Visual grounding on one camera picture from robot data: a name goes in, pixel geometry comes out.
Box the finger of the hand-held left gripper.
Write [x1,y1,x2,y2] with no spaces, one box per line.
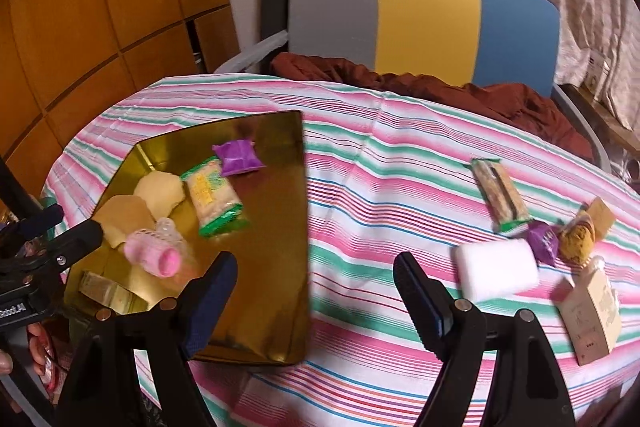
[0,204,65,248]
[22,218,105,273]

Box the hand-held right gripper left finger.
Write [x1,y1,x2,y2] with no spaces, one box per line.
[52,252,238,427]

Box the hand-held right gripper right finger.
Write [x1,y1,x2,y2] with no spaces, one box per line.
[393,252,576,427]

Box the tan cracker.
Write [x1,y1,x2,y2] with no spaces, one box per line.
[92,195,157,248]

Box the tan block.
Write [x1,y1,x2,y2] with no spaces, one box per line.
[79,271,151,315]

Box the white sponge block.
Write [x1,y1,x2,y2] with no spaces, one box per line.
[454,238,541,302]

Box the gold tray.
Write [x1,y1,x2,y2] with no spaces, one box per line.
[65,109,312,365]

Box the pale yellow cracker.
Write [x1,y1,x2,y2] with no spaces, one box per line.
[133,172,185,219]

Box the green white snack packet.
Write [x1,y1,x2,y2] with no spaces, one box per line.
[180,158,250,239]

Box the green brown snack bar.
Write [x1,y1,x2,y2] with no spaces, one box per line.
[470,158,533,234]

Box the purple snack packet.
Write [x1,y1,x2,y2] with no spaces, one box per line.
[211,139,264,178]
[525,221,563,268]

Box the kraft paper box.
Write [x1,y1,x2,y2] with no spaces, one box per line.
[552,257,623,367]

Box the person's left hand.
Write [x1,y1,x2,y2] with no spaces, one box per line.
[0,322,51,378]

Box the black striped bar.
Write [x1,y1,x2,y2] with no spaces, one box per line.
[0,154,48,220]

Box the striped tablecloth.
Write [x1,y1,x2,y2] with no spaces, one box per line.
[40,74,640,427]

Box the dark red cloth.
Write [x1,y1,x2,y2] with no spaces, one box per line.
[270,52,596,160]

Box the wooden wardrobe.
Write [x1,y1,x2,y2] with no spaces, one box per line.
[0,0,241,168]

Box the wooden side table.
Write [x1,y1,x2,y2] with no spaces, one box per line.
[557,82,640,148]

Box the small white carton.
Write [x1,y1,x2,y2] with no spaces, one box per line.
[582,52,613,100]

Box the grey yellow blue chair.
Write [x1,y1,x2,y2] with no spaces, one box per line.
[287,0,613,168]

